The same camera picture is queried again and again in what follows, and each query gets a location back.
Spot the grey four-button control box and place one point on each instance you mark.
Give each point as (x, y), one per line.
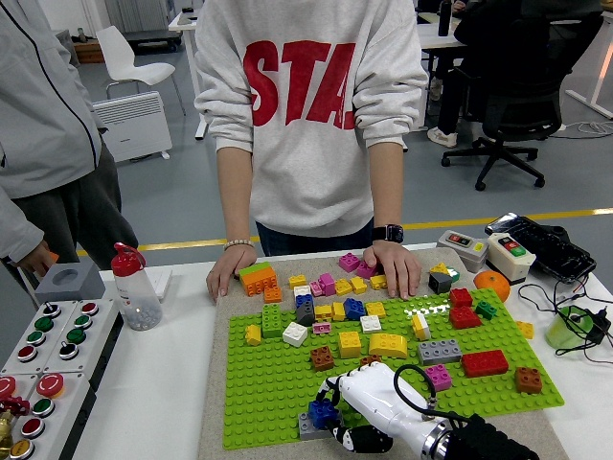
(44, 324)
(76, 335)

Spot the white wall switch plate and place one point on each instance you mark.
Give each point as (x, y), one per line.
(163, 282)

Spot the person's left forearm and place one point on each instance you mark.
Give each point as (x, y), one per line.
(388, 187)

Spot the black cube brick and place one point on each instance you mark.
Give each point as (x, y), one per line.
(440, 283)

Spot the beige switch box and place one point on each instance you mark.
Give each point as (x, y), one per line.
(510, 261)

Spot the white plastic chair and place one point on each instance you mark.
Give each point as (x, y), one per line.
(120, 57)

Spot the small green brick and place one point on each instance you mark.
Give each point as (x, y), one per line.
(455, 275)

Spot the person's right hand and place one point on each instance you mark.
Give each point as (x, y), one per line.
(230, 266)
(36, 256)

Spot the yellow curved brick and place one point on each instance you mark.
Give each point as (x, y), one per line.
(388, 346)

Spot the person's right forearm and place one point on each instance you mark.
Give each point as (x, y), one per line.
(19, 225)
(234, 196)

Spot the black bottle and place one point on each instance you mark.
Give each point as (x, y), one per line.
(445, 19)

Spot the flat pink brick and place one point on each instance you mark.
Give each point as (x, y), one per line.
(322, 328)

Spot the person's left hand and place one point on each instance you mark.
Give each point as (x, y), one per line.
(397, 270)

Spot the small yellow brick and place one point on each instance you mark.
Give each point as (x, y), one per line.
(343, 286)
(338, 311)
(358, 284)
(253, 335)
(323, 313)
(377, 282)
(375, 310)
(525, 330)
(439, 268)
(297, 282)

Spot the tall magenta brick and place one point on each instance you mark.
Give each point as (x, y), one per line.
(328, 283)

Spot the dark grey sloped brick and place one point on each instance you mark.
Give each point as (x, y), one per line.
(305, 315)

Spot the orange cylinder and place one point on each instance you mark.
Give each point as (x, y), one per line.
(53, 256)

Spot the green translucent cup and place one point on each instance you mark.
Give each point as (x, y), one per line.
(560, 333)

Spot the orange brick with lime top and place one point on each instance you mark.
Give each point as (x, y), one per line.
(258, 282)

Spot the brown square brick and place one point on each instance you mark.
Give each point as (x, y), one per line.
(528, 380)
(322, 359)
(370, 359)

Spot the white desk with devices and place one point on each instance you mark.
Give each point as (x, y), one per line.
(178, 21)

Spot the red square brick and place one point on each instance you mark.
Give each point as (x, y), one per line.
(461, 297)

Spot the flat white brick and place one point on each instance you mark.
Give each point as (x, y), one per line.
(302, 290)

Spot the black electronic device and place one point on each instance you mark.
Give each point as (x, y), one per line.
(546, 244)

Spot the grey block with round hole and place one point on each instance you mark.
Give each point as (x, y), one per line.
(91, 287)

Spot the black platform trolley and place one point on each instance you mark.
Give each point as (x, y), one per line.
(153, 38)

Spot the wide red brick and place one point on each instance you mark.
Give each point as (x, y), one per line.
(465, 318)

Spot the magenta square brick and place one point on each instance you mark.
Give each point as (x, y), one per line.
(349, 261)
(439, 378)
(366, 271)

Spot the black office chair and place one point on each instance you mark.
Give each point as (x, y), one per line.
(522, 105)

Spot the grey switch box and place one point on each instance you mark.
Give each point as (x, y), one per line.
(462, 249)

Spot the green studded baseplate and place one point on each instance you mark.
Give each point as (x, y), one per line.
(268, 383)

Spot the white panel heater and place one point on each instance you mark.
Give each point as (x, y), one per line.
(139, 124)

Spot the small blue brick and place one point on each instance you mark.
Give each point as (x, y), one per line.
(304, 300)

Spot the white square brick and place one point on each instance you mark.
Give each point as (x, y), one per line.
(294, 334)
(370, 324)

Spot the dark green brick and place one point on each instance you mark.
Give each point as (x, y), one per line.
(486, 310)

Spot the grey two-by-four brick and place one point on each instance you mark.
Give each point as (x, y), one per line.
(309, 429)
(439, 352)

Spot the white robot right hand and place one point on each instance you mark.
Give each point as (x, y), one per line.
(378, 397)

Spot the clear storage box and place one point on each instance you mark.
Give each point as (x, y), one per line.
(67, 45)

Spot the blue square brick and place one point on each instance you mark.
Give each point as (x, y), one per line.
(321, 411)
(354, 309)

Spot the light pink brick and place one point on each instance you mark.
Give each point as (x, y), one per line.
(316, 288)

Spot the brown wooden box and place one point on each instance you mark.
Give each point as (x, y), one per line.
(91, 52)

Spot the person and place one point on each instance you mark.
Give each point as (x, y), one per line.
(38, 120)
(452, 105)
(306, 158)

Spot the grey emergency-stop control box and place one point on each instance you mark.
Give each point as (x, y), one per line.
(43, 406)
(6, 384)

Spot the clear bottle with red cap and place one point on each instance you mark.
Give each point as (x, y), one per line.
(136, 297)

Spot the red two-by-four brick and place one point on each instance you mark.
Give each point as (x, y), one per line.
(484, 364)

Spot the orange fruit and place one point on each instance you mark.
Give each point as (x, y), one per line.
(492, 286)

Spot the small orange brick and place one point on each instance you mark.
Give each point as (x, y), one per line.
(273, 294)

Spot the black wristwatch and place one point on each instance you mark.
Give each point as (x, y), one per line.
(389, 233)

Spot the tall lime green brick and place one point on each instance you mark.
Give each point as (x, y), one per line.
(271, 322)

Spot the yellow and white brick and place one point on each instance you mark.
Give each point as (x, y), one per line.
(421, 328)

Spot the yellow square brick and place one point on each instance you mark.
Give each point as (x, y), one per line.
(350, 345)

